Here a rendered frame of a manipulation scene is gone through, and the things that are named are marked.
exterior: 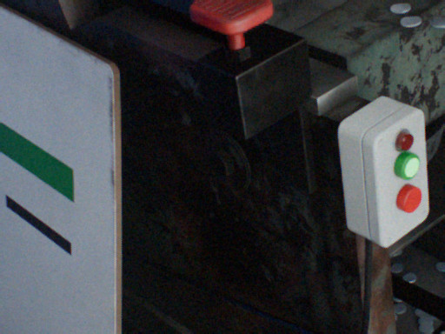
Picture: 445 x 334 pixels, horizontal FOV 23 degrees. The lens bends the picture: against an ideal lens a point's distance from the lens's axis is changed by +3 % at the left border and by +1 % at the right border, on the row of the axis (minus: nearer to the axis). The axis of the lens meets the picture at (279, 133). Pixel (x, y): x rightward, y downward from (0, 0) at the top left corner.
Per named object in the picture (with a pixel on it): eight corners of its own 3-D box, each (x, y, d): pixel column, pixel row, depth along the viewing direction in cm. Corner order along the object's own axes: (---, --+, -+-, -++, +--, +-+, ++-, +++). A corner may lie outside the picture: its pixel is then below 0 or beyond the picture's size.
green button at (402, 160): (421, 172, 107) (420, 149, 106) (402, 185, 105) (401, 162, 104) (412, 169, 108) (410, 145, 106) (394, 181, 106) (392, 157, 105)
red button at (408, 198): (423, 205, 109) (421, 183, 108) (405, 218, 108) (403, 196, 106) (414, 201, 110) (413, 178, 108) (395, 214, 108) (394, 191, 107)
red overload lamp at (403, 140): (417, 147, 105) (415, 126, 104) (401, 158, 104) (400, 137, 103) (408, 143, 106) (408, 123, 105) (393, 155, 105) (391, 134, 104)
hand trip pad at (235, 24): (288, 71, 103) (279, -2, 99) (242, 97, 100) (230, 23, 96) (239, 52, 108) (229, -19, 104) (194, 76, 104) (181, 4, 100)
